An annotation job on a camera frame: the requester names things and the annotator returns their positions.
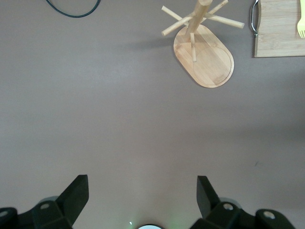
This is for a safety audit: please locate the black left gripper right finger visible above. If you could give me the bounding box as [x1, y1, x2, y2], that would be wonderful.
[190, 176, 297, 229]

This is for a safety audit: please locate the yellow plastic fork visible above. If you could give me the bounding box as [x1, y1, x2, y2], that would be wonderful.
[296, 16, 305, 39]

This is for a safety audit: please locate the black looped cable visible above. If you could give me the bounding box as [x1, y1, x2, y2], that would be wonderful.
[46, 0, 101, 18]

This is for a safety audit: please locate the wooden cutting board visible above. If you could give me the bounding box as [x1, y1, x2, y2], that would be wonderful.
[249, 0, 305, 58]

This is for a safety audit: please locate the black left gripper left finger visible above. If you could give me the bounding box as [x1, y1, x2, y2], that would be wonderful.
[0, 174, 90, 229]

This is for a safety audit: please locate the wooden mug tree stand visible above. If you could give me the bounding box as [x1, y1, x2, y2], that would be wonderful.
[161, 0, 245, 89]

